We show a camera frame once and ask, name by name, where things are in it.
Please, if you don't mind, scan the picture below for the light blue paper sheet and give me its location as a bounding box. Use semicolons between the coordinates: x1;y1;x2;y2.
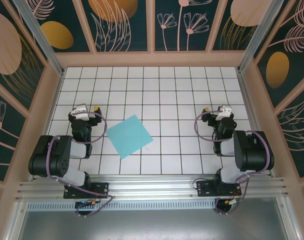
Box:
106;114;154;160

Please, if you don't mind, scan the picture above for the black controller board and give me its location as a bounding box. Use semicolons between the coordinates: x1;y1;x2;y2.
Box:
75;199;102;208

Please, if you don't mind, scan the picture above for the grey metal panel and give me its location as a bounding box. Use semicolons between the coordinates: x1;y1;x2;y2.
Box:
16;209;300;240

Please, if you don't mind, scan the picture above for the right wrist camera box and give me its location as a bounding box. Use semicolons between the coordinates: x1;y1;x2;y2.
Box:
215;104;233;123

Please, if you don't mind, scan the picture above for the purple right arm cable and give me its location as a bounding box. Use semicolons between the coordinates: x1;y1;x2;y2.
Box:
194;109;272;216

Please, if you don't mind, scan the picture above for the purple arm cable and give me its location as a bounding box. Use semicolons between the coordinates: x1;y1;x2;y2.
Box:
194;109;272;216
46;111;115;218

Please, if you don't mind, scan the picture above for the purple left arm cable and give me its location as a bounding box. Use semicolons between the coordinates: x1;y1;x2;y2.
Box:
46;111;115;218

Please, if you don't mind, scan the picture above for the aluminium side rail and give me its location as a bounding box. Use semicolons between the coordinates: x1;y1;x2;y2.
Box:
236;71;272;177

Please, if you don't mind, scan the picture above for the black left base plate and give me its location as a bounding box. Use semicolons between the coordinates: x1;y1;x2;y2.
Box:
63;181;110;200

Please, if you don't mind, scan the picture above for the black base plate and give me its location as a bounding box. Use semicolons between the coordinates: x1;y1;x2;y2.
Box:
196;180;242;198
63;181;110;200

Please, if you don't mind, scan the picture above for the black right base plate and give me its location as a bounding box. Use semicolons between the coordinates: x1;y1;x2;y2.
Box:
196;180;242;198

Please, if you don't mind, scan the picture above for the aluminium mounting rail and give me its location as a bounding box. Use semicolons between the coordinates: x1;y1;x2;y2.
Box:
15;174;289;201

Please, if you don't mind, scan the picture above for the aluminium frame post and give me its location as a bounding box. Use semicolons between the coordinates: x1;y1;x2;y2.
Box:
236;0;284;73
11;0;65;77

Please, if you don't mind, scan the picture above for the slotted grey cable duct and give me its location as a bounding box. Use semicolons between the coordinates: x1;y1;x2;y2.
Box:
26;201;217;211

